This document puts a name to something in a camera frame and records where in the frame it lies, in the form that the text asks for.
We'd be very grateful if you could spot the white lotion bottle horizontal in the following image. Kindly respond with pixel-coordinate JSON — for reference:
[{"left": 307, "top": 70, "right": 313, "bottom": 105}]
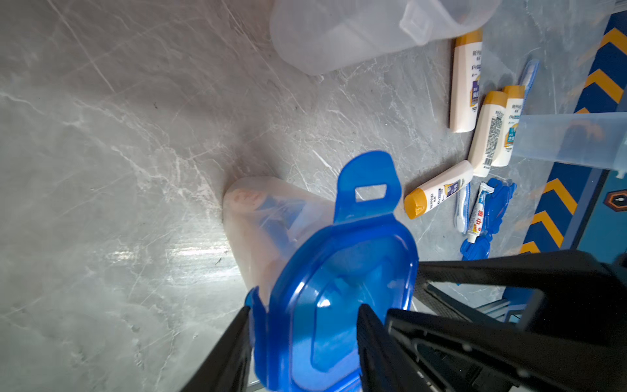
[{"left": 404, "top": 160, "right": 474, "bottom": 220}]

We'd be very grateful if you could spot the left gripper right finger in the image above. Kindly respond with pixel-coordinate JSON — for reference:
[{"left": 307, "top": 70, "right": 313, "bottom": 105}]
[{"left": 357, "top": 304, "right": 434, "bottom": 391}]

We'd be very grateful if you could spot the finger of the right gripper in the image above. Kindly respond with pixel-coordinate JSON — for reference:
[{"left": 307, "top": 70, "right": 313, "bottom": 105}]
[
  {"left": 414, "top": 251, "right": 626, "bottom": 343},
  {"left": 385, "top": 310, "right": 626, "bottom": 391}
]

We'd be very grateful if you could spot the clear plastic cup front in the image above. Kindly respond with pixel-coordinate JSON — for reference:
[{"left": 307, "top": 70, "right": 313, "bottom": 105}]
[{"left": 223, "top": 176, "right": 335, "bottom": 305}]

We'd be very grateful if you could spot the white bottle yellow cap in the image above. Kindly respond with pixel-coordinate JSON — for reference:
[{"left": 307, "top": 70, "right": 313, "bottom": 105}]
[{"left": 449, "top": 29, "right": 483, "bottom": 133}]

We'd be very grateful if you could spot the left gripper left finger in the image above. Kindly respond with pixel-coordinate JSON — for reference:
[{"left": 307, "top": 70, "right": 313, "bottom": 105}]
[{"left": 182, "top": 306, "right": 252, "bottom": 392}]

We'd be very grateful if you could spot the blue toothbrush back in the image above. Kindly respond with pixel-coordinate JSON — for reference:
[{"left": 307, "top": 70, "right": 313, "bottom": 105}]
[{"left": 519, "top": 59, "right": 540, "bottom": 98}]

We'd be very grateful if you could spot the blue toothbrush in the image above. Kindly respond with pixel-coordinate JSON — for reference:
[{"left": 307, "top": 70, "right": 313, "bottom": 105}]
[
  {"left": 454, "top": 183, "right": 471, "bottom": 235},
  {"left": 519, "top": 59, "right": 540, "bottom": 98}
]

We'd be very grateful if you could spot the toothpaste tube right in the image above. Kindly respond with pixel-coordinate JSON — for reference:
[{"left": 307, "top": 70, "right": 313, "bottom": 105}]
[{"left": 467, "top": 182, "right": 494, "bottom": 243}]

